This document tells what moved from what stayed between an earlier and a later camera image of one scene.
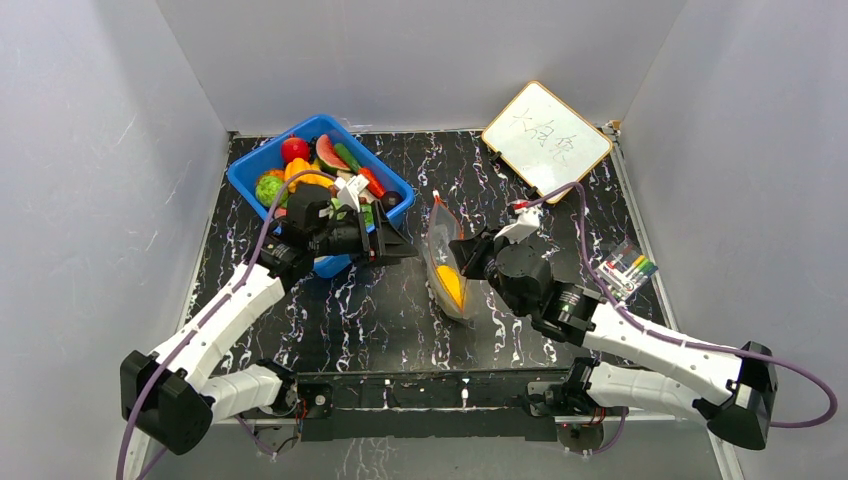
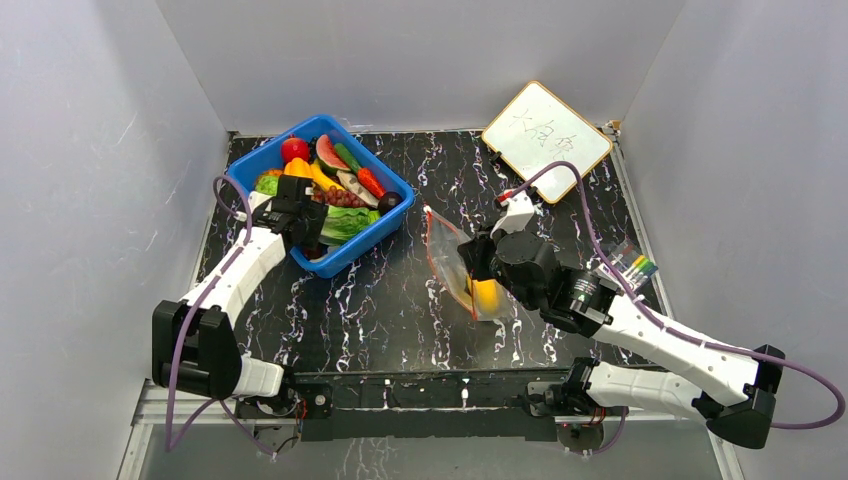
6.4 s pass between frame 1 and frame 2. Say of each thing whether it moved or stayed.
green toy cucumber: stayed
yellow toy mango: moved
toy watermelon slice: stayed
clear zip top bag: moved
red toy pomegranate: stayed
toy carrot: stayed
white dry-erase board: stayed
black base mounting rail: stayed
